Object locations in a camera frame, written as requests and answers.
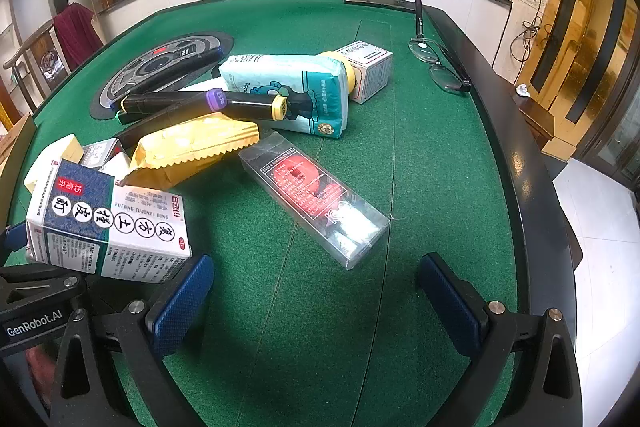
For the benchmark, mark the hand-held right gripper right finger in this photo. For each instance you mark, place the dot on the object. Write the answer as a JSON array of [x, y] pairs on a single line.
[[450, 302]]

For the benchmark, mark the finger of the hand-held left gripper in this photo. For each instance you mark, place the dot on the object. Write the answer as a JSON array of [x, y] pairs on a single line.
[[15, 236]]

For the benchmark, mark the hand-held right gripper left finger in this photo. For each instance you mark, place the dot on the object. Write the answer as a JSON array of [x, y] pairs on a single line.
[[180, 302]]

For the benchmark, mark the white and blue medicine box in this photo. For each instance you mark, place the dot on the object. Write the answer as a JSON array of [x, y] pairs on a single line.
[[110, 227]]

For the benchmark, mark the cardboard box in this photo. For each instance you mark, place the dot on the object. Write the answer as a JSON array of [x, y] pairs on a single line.
[[15, 132]]

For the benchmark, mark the white rectangular box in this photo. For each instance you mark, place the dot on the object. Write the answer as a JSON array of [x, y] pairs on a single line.
[[310, 197]]

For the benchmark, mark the yellow cylindrical container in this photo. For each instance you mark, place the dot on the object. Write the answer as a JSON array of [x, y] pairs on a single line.
[[351, 79]]

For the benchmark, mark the small grey printed box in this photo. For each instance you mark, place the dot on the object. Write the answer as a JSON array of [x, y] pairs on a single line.
[[97, 153]]

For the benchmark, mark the white paper carton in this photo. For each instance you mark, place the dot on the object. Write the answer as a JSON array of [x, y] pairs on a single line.
[[116, 166]]

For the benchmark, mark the yellow zigzag-edged packet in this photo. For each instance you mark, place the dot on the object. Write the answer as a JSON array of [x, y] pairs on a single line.
[[185, 147]]

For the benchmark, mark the carved wooden chair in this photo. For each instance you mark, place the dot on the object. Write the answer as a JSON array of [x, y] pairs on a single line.
[[46, 59]]

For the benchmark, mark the brown wooden side cabinet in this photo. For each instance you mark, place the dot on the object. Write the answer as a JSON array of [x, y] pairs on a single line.
[[532, 117]]

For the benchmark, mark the black marker yellow cap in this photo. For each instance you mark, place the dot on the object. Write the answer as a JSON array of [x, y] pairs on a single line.
[[250, 104]]

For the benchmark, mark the dark red cloth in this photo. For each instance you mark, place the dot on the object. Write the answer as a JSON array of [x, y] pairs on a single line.
[[75, 32]]

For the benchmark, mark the round grey table control panel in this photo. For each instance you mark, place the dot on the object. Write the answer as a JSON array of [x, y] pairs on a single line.
[[150, 67]]

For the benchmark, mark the crumpled white paper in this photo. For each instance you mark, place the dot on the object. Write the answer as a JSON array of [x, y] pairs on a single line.
[[523, 90]]

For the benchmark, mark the black-framed eyeglasses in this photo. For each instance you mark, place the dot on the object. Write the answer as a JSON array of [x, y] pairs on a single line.
[[446, 76]]

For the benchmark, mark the small white cube box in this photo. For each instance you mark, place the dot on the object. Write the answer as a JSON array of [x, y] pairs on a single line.
[[372, 72]]

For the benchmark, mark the light blue tissue pack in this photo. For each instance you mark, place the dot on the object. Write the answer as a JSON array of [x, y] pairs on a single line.
[[280, 79]]

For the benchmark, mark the black marker pen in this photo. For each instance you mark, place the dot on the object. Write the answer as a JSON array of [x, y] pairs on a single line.
[[200, 57]]

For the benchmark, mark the gold glass door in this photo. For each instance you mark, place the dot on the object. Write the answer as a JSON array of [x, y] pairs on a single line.
[[600, 32]]

